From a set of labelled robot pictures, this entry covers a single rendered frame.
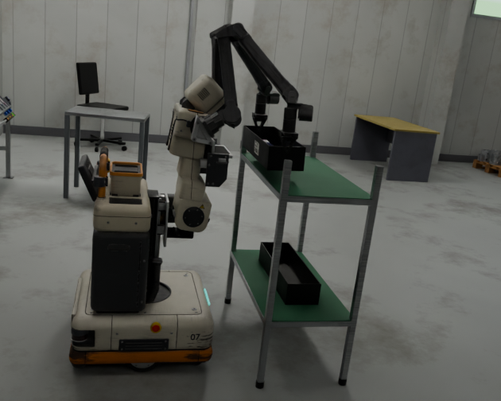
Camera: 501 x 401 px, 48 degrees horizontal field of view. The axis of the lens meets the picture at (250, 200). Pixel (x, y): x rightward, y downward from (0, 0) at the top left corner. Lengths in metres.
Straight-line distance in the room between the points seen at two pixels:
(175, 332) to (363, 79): 6.85
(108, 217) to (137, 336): 0.59
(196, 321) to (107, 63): 5.92
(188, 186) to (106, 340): 0.80
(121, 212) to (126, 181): 0.19
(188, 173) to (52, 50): 5.75
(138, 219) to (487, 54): 8.19
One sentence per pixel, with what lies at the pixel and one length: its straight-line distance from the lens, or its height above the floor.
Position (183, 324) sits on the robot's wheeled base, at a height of 0.26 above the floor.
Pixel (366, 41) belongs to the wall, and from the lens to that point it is 8.99.
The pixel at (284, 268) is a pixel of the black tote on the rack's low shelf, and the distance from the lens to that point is 3.17.
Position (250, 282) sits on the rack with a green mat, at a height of 0.35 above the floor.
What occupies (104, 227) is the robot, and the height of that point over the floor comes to 0.72.
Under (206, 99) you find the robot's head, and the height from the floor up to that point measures 1.29.
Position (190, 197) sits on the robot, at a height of 0.82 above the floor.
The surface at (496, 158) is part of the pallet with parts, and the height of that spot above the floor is 0.24.
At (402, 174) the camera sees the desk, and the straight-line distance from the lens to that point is 7.72.
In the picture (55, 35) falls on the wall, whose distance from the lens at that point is 8.25.
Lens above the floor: 1.56
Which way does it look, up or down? 16 degrees down
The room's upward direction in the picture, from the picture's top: 6 degrees clockwise
